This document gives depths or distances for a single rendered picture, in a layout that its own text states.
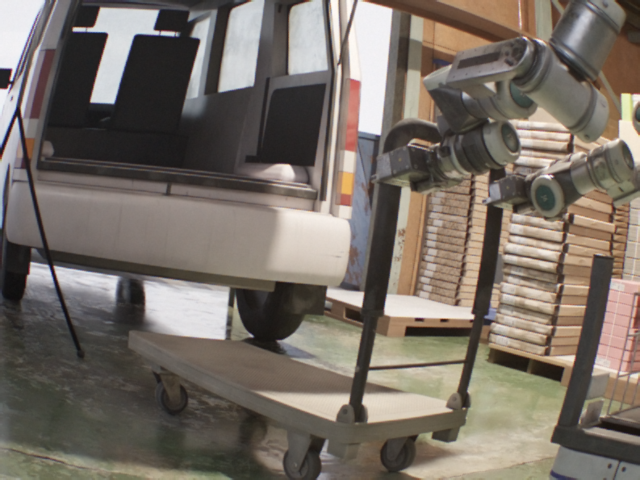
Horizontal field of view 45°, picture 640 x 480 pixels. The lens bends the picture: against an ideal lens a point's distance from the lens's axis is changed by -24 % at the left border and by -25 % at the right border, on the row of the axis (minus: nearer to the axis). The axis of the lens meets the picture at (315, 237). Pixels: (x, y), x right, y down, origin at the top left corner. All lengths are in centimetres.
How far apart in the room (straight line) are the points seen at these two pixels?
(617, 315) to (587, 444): 240
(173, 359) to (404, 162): 83
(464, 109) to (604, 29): 41
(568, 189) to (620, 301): 191
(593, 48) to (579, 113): 12
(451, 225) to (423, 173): 418
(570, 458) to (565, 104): 51
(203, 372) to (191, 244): 134
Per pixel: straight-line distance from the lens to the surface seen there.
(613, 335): 356
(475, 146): 153
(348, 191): 368
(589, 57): 121
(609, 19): 122
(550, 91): 120
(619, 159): 160
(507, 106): 134
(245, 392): 195
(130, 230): 329
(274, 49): 445
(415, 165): 159
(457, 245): 572
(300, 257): 354
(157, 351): 225
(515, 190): 182
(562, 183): 168
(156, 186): 349
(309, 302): 378
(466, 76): 133
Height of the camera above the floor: 59
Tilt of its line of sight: 2 degrees down
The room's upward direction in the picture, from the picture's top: 8 degrees clockwise
